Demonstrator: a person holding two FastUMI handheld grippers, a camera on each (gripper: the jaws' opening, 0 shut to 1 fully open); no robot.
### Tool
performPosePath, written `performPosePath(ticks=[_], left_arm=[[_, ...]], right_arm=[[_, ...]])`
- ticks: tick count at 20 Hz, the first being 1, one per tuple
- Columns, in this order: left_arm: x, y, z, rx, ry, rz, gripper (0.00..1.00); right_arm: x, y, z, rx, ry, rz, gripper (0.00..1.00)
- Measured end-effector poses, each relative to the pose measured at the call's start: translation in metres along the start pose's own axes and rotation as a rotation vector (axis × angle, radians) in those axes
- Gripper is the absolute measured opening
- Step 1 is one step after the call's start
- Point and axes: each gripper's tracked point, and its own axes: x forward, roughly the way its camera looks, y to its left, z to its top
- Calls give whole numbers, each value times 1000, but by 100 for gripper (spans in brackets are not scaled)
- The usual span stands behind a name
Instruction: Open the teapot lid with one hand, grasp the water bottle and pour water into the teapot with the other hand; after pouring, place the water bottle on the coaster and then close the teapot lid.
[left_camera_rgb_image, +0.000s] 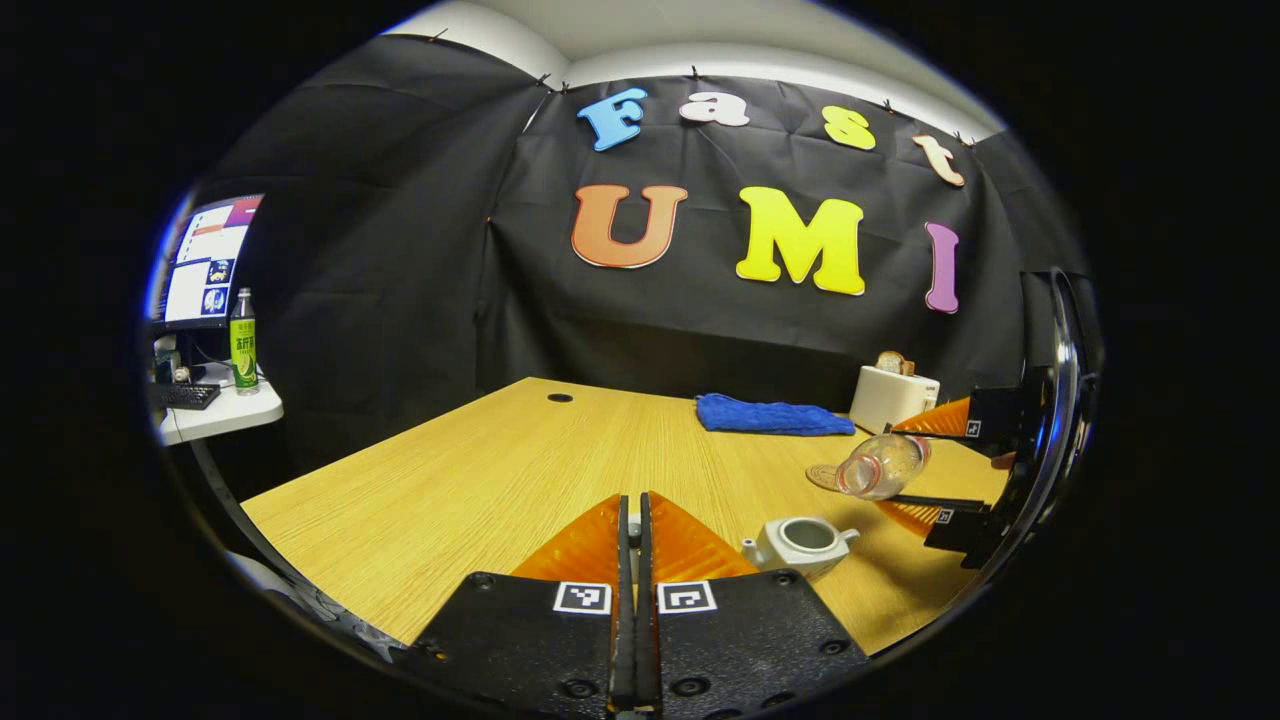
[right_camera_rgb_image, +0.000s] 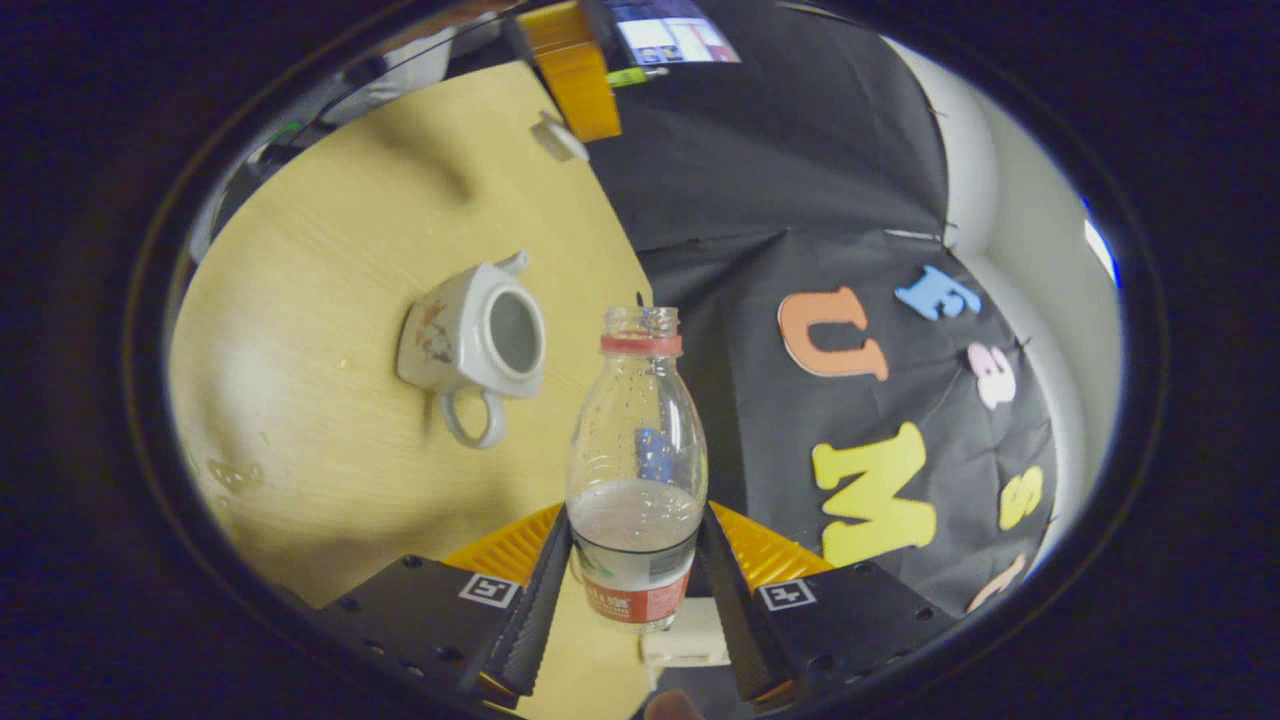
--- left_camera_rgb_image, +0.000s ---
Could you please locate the white teacup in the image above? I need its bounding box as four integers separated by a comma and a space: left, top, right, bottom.
741, 516, 861, 583

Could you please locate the green label drink bottle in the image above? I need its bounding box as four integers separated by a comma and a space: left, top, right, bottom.
229, 288, 260, 396

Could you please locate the blue towel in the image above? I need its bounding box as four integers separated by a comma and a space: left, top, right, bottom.
695, 393, 857, 437

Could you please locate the black keyboard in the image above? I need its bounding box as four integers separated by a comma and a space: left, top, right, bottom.
150, 383, 221, 411

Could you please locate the black backdrop cloth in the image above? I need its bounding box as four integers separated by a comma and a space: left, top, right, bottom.
200, 33, 1096, 501

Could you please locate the computer monitor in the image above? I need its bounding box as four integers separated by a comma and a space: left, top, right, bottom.
150, 194, 265, 331

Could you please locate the white toaster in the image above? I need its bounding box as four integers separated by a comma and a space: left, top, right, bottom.
849, 365, 941, 435

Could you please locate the clear plastic water bottle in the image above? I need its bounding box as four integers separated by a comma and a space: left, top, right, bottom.
836, 432, 933, 501

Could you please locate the white side table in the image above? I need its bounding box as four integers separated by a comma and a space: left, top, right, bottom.
155, 362, 284, 447

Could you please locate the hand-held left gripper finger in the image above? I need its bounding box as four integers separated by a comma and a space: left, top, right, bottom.
400, 493, 638, 716
638, 492, 871, 719

